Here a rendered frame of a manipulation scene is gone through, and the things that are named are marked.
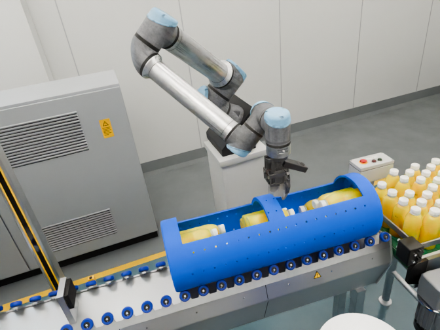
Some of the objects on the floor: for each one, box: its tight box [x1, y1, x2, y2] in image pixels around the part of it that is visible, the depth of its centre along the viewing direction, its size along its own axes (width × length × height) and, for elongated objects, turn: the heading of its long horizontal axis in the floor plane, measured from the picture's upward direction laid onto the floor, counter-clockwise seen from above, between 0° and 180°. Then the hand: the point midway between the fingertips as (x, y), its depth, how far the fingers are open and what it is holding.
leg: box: [349, 287, 366, 314], centre depth 182 cm, size 6×6×63 cm
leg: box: [332, 292, 347, 318], centre depth 194 cm, size 6×6×63 cm
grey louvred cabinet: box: [0, 69, 158, 287], centre depth 267 cm, size 54×215×145 cm, turn 121°
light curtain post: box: [0, 143, 65, 291], centre depth 165 cm, size 6×6×170 cm
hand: (284, 196), depth 136 cm, fingers closed
